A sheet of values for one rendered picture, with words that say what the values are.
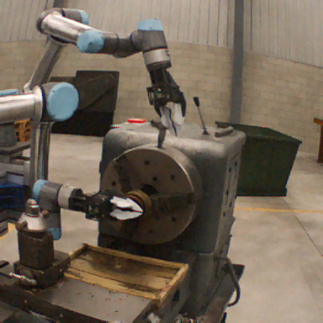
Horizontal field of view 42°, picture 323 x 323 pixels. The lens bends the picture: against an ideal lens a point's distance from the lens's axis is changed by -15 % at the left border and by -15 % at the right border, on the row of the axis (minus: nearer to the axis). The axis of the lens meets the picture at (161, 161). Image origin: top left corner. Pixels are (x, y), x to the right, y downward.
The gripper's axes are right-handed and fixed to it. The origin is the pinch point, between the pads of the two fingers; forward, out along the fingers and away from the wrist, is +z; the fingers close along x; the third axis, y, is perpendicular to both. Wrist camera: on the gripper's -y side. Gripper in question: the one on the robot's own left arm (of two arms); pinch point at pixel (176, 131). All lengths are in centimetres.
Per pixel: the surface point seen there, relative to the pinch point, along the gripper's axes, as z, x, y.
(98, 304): 32, -11, 50
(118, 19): -293, -353, -943
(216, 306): 78, -10, -42
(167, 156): 6.8, -6.9, -9.3
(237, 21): -221, -59, -994
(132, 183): 12.4, -17.3, -2.6
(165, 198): 18.3, -8.5, -3.2
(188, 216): 26.3, -4.5, -9.3
